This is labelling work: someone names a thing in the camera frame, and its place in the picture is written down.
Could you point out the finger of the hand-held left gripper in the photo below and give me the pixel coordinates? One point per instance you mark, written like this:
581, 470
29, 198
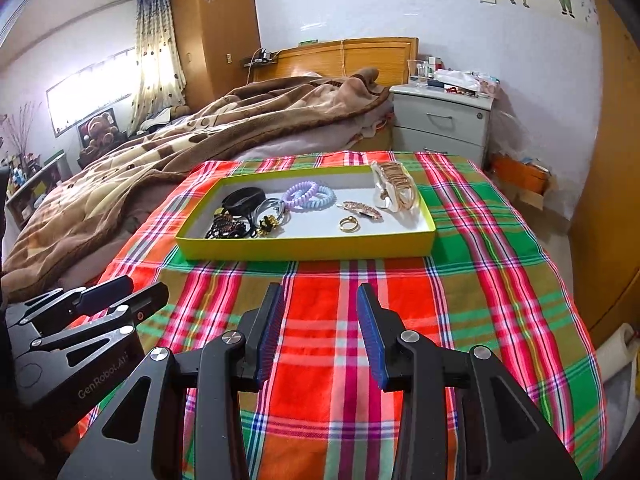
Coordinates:
125, 312
100, 288

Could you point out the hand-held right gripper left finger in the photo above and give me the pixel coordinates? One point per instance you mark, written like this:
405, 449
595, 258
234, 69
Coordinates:
270, 335

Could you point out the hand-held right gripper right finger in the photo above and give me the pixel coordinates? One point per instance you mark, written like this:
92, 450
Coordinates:
372, 340

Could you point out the yellow-green cardboard tray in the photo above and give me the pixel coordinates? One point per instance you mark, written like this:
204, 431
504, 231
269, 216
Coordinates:
310, 248

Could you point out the black gold hair clip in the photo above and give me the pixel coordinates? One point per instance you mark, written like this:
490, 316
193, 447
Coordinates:
268, 222

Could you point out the rose gold hair barrette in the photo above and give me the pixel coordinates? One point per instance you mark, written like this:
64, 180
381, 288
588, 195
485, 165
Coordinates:
362, 210

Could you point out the clear gold hair claw clip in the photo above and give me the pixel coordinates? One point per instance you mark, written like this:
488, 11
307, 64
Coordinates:
387, 190

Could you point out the shelf with bottles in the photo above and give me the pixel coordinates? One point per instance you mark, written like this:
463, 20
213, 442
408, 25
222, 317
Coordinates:
35, 190

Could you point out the black wristband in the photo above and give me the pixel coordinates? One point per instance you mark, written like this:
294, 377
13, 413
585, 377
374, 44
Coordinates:
240, 197

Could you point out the red green plaid cloth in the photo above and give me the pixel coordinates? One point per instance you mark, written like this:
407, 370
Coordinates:
500, 260

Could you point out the brown paw print blanket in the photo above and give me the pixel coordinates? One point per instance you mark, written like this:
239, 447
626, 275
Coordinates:
175, 150

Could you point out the brown teddy bear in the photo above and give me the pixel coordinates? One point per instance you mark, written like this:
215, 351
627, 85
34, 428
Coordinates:
100, 130

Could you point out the dried branches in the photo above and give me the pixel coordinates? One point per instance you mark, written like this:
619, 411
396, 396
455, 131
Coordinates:
20, 125

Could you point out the pale pink quilt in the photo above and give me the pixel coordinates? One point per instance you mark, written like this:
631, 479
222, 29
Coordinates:
300, 142

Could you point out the window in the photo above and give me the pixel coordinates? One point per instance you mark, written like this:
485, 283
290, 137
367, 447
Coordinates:
85, 90

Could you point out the brown cardboard box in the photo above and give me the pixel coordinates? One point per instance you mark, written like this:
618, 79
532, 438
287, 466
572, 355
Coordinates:
537, 200

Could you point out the orange box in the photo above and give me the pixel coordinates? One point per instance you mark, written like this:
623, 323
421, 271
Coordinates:
520, 172

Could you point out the grey two-drawer nightstand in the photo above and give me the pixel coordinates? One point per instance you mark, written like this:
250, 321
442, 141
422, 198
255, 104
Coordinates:
440, 120

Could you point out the spotted beige curtain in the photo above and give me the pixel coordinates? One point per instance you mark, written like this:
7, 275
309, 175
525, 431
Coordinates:
155, 60

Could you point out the paper towel roll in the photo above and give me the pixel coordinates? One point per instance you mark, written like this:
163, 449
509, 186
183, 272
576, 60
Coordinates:
620, 350

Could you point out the pile of small toiletries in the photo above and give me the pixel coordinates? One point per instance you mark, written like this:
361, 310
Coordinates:
465, 82

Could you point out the power strip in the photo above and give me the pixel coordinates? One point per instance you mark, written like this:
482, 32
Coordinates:
260, 58

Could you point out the tall wooden wardrobe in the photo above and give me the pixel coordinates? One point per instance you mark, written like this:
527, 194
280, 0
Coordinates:
215, 35

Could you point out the wooden bed headboard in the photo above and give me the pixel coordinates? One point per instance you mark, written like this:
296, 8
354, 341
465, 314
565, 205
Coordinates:
320, 57

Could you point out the wooden closet door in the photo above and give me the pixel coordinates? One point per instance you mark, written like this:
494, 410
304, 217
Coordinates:
615, 160

